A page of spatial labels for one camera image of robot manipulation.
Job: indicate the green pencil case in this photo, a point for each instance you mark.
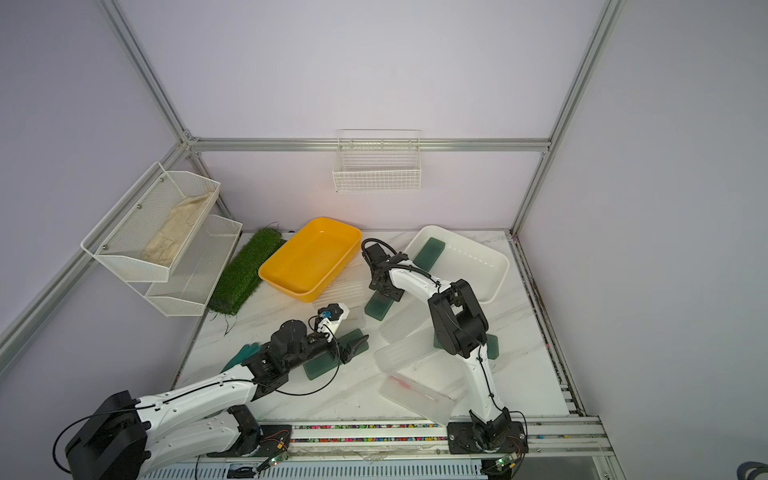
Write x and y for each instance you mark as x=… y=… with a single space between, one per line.
x=428 y=255
x=492 y=346
x=328 y=361
x=378 y=306

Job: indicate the green artificial grass roll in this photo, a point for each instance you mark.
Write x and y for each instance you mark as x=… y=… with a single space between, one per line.
x=240 y=278

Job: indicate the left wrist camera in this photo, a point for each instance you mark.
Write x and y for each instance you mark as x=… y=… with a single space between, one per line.
x=332 y=315

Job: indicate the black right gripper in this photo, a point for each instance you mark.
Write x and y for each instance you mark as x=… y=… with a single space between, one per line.
x=397 y=294

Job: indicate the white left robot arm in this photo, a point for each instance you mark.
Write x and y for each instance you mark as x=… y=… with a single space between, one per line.
x=128 y=437

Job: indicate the green rubber glove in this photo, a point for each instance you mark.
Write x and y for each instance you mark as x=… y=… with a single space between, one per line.
x=243 y=354

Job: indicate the yellow plastic storage box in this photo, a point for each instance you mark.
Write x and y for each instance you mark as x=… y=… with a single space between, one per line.
x=311 y=259

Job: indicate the clear ribbed pencil case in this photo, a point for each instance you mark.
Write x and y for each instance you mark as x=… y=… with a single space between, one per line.
x=405 y=321
x=410 y=350

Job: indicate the white wire wall basket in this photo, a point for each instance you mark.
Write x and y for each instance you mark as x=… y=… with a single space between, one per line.
x=377 y=161

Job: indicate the white mesh wall shelf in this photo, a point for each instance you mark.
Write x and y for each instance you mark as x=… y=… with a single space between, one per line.
x=185 y=288

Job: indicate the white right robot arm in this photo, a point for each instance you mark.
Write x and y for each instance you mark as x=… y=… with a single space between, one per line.
x=461 y=328

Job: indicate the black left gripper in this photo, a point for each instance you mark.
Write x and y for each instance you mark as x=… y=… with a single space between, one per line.
x=350 y=346

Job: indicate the clear ribbed pencil case upper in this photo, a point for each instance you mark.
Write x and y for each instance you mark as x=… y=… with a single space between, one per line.
x=405 y=321

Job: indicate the beige cloth in shelf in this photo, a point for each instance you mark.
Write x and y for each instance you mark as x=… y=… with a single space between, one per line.
x=166 y=244

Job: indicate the white plastic storage box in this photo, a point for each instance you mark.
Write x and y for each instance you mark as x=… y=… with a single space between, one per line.
x=478 y=257

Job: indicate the clear ribbed pencil case lower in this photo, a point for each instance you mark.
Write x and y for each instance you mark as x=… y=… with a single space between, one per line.
x=410 y=350

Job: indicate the clear pencil case front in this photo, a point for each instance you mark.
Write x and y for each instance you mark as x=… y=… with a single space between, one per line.
x=418 y=399

